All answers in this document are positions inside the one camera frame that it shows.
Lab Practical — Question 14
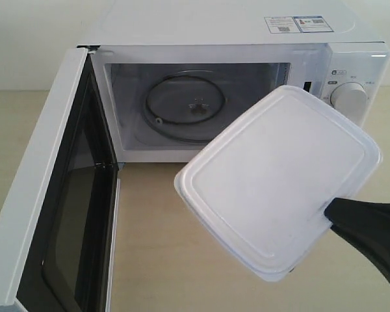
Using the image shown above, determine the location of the white lidded plastic container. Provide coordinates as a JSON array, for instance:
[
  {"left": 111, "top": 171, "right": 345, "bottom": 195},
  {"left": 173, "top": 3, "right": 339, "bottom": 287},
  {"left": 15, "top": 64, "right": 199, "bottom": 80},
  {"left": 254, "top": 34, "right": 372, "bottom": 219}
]
[{"left": 174, "top": 86, "right": 382, "bottom": 282}]

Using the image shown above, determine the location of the white microwave door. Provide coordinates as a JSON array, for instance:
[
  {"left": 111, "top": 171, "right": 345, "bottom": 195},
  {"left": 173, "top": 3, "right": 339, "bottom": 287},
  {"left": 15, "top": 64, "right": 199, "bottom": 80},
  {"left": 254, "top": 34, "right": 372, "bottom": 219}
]
[{"left": 0, "top": 46, "right": 120, "bottom": 311}]

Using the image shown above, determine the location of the white microwave oven body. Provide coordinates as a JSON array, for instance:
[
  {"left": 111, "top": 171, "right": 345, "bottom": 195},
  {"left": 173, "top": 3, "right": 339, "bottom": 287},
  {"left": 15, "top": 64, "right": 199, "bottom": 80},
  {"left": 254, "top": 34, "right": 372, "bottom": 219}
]
[{"left": 78, "top": 1, "right": 390, "bottom": 163}]

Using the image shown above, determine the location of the upper white power knob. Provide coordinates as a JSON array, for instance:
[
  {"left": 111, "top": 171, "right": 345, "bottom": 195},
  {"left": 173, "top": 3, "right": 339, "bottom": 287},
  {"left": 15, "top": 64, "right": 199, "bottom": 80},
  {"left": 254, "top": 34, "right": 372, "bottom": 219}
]
[{"left": 330, "top": 82, "right": 368, "bottom": 111}]

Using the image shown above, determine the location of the glass turntable plate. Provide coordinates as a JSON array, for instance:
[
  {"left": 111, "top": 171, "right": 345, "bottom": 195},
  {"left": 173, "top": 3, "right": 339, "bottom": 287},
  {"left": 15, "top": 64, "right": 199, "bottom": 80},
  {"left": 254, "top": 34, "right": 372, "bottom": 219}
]
[{"left": 140, "top": 70, "right": 228, "bottom": 144}]

